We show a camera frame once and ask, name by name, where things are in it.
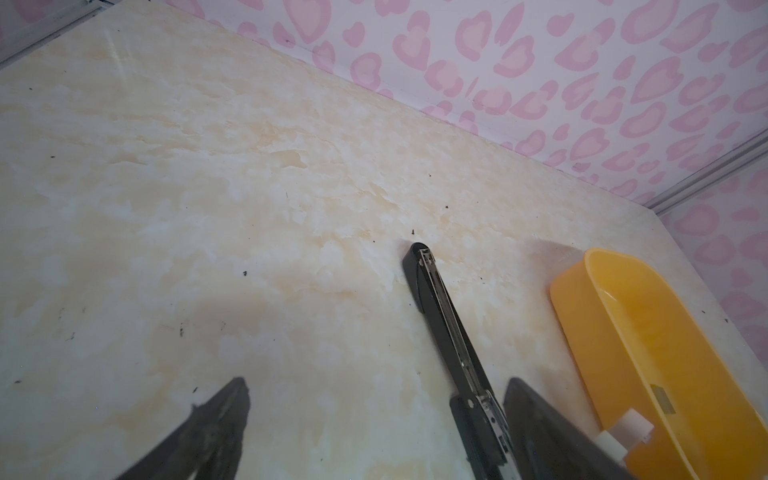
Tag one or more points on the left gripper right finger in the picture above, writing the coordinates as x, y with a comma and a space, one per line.
546, 445

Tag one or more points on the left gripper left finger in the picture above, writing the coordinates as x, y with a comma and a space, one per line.
207, 445

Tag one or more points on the staple strip in tray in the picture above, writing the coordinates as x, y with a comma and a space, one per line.
663, 399

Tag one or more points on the yellow plastic tray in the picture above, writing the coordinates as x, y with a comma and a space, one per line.
627, 329

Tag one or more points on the black stapler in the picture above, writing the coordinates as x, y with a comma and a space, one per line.
478, 415

